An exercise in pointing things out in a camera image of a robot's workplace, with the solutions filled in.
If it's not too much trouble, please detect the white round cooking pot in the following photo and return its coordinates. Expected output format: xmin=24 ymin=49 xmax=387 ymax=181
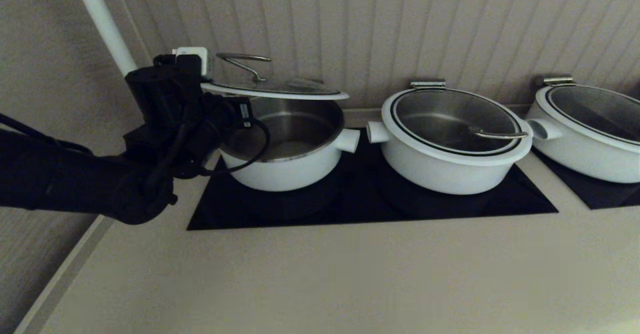
xmin=525 ymin=103 xmax=640 ymax=184
xmin=219 ymin=96 xmax=361 ymax=192
xmin=366 ymin=120 xmax=533 ymax=196

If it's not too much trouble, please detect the wide black glass cooktop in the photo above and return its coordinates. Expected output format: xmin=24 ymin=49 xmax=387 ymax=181
xmin=186 ymin=129 xmax=559 ymax=231

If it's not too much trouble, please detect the white support pole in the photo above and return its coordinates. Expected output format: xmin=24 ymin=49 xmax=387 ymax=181
xmin=69 ymin=0 xmax=138 ymax=77

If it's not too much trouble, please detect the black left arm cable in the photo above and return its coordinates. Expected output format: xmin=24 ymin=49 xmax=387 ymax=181
xmin=200 ymin=118 xmax=272 ymax=176

